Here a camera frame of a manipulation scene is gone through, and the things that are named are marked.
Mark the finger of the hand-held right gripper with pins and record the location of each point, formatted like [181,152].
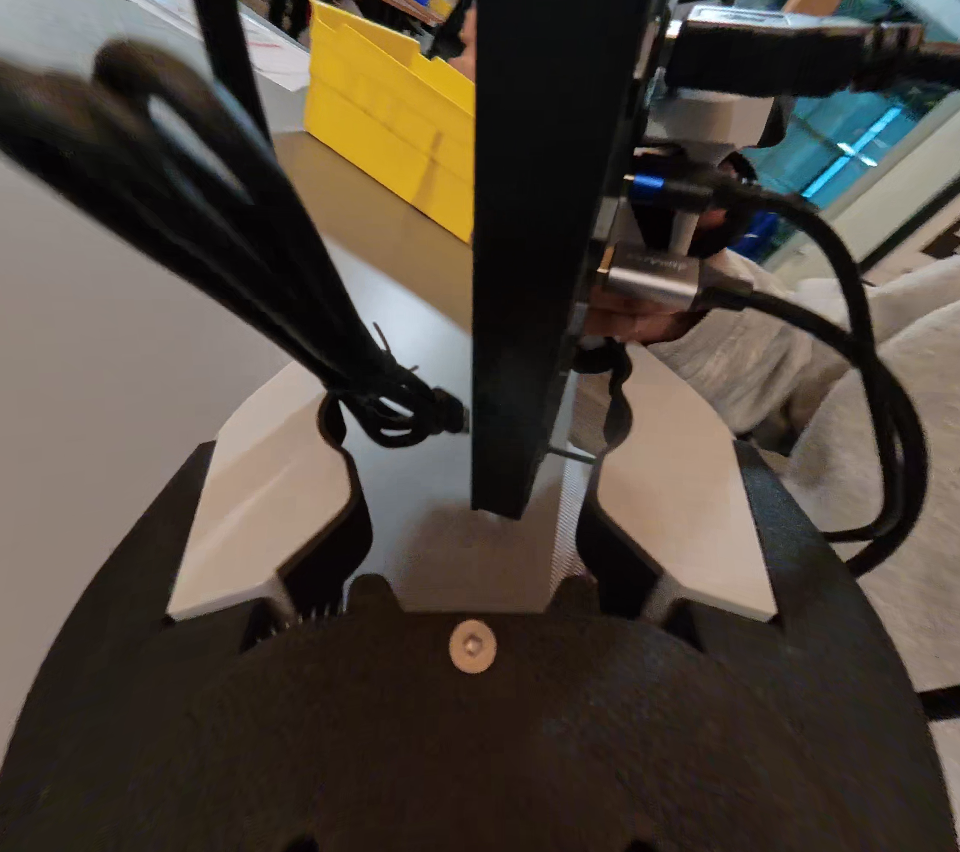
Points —
[712,121]

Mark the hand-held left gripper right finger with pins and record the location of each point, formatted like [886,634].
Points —
[682,492]

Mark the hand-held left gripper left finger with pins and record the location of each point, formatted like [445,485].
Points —
[262,492]

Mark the black usb hub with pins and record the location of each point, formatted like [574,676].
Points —
[555,117]

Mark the yellow plastic bin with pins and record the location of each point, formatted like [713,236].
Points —
[375,117]

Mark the person's right forearm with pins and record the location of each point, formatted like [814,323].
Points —
[750,372]

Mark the person's right hand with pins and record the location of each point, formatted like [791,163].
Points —
[630,319]

